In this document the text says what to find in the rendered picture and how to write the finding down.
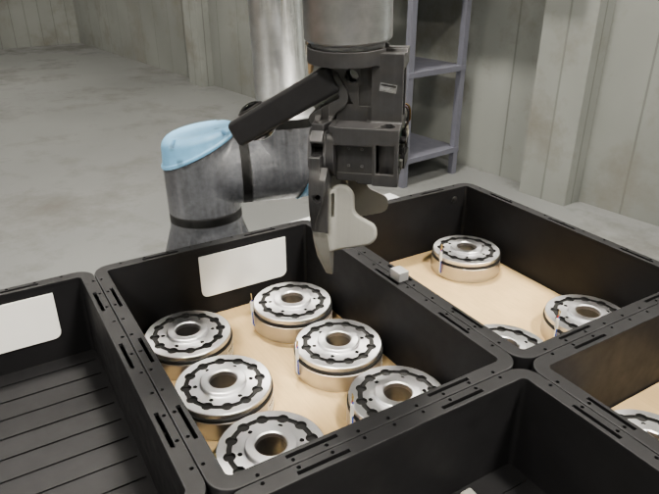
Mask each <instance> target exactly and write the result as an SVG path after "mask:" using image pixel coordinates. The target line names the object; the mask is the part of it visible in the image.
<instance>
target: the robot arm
mask: <svg viewBox="0 0 659 494"><path fill-rule="evenodd" d="M247 5H248V17H249V28H250V40H251V52H252V64H253V74H254V86H255V98H256V101H252V102H249V103H247V104H246V105H245V106H243V107H242V109H241V110H240V112H239V114H238V115H239V117H237V118H236V119H234V120H233V121H226V120H220V121H206V122H201V123H193V124H189V125H186V126H183V127H180V128H178V129H175V130H173V131H172V132H170V133H168V134H167V135H166V136H165V137H164V139H163V140H162V143H161V152H162V165H161V167H162V170H163V171H164V178H165V184H166V191H167V198H168V205H169V212H170V219H171V228H170V233H169V238H168V243H167V248H166V251H170V250H174V249H178V248H182V247H186V246H191V245H195V244H199V243H204V242H208V241H212V240H217V239H221V238H225V237H230V236H234V235H237V234H242V233H246V232H249V231H248V228H247V226H246V224H245V222H244V219H243V217H242V209H241V203H247V202H257V201H268V200H278V199H287V198H296V199H300V198H302V197H305V196H308V200H309V212H310V222H311V230H312V231H313V239H314V244H315V248H316V252H317V256H318V258H319V260H320V262H321V263H322V265H323V267H324V269H325V271H326V273H331V274H333V258H334V252H333V251H335V250H341V249H347V248H354V247H360V246H366V245H370V244H372V243H373V242H374V241H375V240H376V238H377V235H378V233H377V228H376V226H375V225H374V224H373V223H372V222H370V221H368V220H367V219H365V218H363V217H362V216H367V215H373V214H379V213H382V212H384V211H385V210H386V209H387V207H388V200H387V198H386V196H385V195H383V194H381V193H379V192H377V191H376V190H374V189H372V188H370V187H369V186H368V184H371V185H372V186H384V187H397V186H398V177H399V175H400V172H401V170H402V169H404V168H405V165H406V162H407V160H408V135H409V121H410V120H411V107H410V105H409V104H408V103H405V101H406V75H407V65H408V63H409V59H410V45H389V42H387V41H389V40H390V39H391V37H392V35H393V0H247ZM307 42H308V44H307ZM308 63H309V64H311V65H313V66H317V67H320V68H318V69H317V70H315V71H313V72H312V73H310V74H308ZM351 70H354V71H355V72H357V74H358V76H355V75H353V73H352V72H351ZM335 93H338V94H337V95H335V96H333V97H331V96H332V95H333V94H335ZM329 97H331V98H330V99H328V100H326V99H327V98H329ZM324 100H326V101H324ZM322 101H324V102H323V103H321V104H320V105H319V106H318V107H317V108H316V109H315V108H314V107H313V106H315V105H317V104H319V103H320V102H322ZM405 105H407V106H408V107H407V106H405Z"/></svg>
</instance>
